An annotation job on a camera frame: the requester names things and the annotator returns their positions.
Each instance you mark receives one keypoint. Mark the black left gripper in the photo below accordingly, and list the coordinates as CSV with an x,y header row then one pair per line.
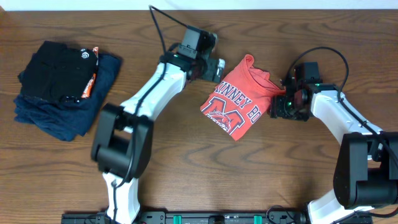
x,y
213,68

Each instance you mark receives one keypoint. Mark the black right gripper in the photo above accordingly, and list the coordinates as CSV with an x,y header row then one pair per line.
x,y
277,109

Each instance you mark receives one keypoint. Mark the red orange t-shirt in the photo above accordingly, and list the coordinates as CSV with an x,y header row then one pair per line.
x,y
242,97

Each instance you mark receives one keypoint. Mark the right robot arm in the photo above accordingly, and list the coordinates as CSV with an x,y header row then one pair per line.
x,y
365,175

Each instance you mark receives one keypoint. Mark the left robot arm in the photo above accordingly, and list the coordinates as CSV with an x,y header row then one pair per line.
x,y
123,139

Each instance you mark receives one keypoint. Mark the folded black shirt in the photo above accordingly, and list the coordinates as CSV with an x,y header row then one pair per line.
x,y
58,73

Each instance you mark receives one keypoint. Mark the folded navy blue garment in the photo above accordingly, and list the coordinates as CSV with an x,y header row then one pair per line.
x,y
65,120

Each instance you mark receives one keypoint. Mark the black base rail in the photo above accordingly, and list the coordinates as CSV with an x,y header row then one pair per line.
x,y
193,218

